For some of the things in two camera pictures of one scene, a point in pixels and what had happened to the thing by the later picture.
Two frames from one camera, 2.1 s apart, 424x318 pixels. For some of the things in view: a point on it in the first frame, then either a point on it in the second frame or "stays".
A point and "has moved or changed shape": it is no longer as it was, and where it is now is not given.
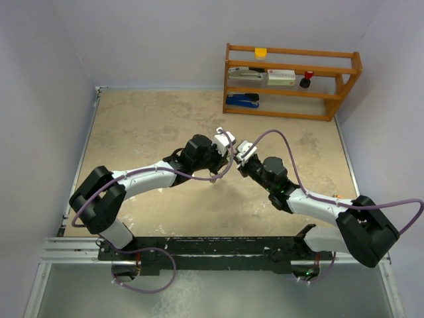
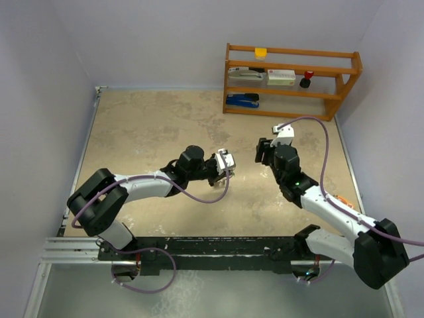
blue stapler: x=246 y=101 stays
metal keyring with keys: x=214 y=181 has moved or changed shape
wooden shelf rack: x=288 y=82 stays
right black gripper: x=242 y=168 -> x=264 y=146
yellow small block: x=260 y=53 stays
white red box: x=281 y=77 stays
